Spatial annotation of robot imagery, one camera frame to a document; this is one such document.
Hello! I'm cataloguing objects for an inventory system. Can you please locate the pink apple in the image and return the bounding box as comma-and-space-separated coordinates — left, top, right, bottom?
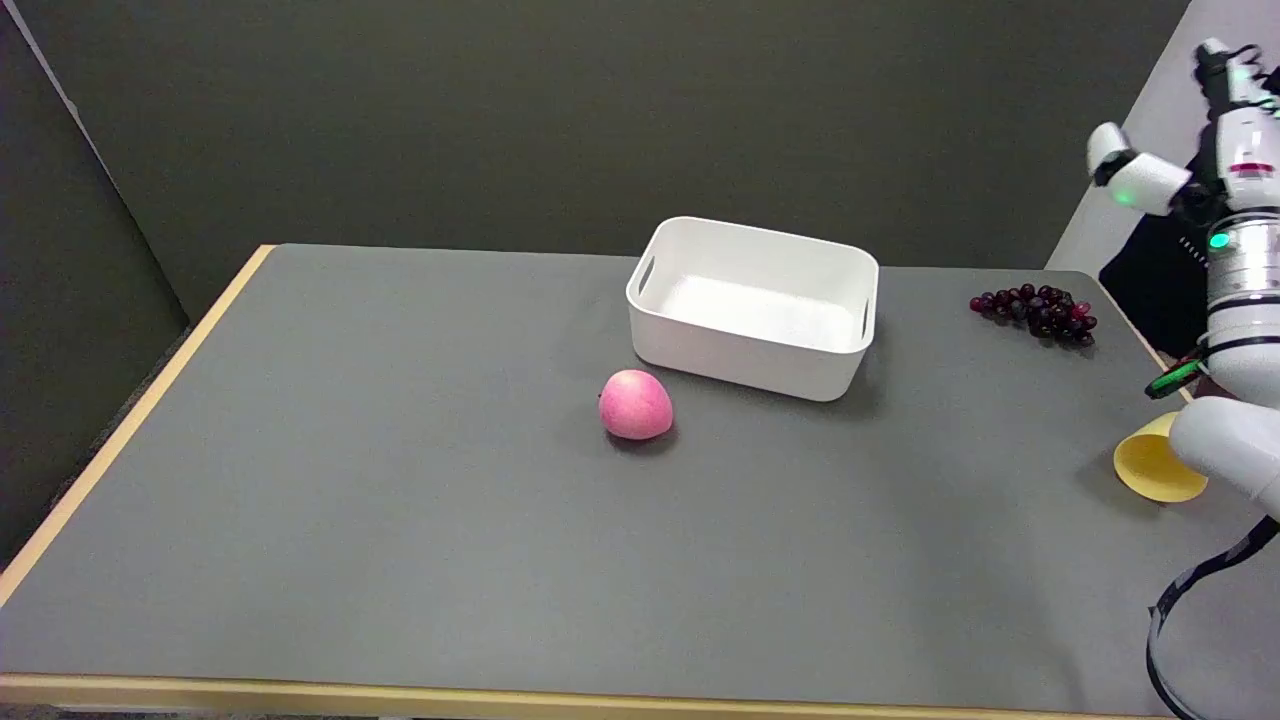
598, 369, 674, 442

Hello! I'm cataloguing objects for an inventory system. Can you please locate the dark red grape bunch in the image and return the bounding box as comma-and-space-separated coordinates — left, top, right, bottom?
969, 284, 1099, 348

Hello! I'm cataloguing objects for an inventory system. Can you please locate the yellow paper cup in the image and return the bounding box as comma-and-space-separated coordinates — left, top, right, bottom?
1113, 411, 1209, 504

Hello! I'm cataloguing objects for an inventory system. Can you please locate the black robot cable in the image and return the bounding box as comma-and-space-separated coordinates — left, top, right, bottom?
1146, 515, 1280, 720

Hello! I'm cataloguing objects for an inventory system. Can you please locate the white plastic storage bin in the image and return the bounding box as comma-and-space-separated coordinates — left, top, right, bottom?
626, 216, 880, 403

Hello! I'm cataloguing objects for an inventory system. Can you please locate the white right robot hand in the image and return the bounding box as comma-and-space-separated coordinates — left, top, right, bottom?
1087, 38, 1280, 217

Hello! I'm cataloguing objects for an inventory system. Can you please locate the grey table mat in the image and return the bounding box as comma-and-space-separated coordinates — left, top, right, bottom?
0, 243, 1280, 719

